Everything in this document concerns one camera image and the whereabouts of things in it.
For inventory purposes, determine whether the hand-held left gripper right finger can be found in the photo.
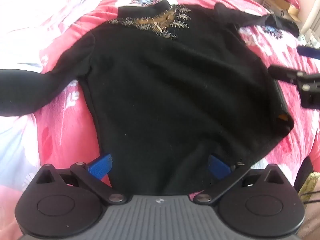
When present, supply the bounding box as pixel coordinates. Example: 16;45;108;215
194;154;285;204

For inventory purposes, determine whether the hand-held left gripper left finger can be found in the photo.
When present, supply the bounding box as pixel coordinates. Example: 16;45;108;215
36;154;128;204

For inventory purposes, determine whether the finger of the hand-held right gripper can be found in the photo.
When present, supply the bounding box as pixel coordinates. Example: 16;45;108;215
297;45;320;61
269;65;298;82

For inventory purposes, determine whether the black embroidered sweater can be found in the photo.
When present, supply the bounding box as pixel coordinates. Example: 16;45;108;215
0;0;300;197

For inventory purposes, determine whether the white furniture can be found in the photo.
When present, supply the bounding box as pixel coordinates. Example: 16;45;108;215
300;4;320;48

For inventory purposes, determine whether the pink floral blanket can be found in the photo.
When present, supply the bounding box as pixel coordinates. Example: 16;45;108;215
0;0;320;220

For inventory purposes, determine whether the cardboard box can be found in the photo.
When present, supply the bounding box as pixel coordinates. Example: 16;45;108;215
261;0;302;23

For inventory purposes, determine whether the person's black garment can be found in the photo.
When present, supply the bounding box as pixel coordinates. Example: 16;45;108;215
294;156;315;192

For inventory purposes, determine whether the yellow fringed cloth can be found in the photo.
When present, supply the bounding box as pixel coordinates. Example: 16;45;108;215
299;172;320;196

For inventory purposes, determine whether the black cable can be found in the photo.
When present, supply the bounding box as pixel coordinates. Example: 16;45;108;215
299;192;320;205

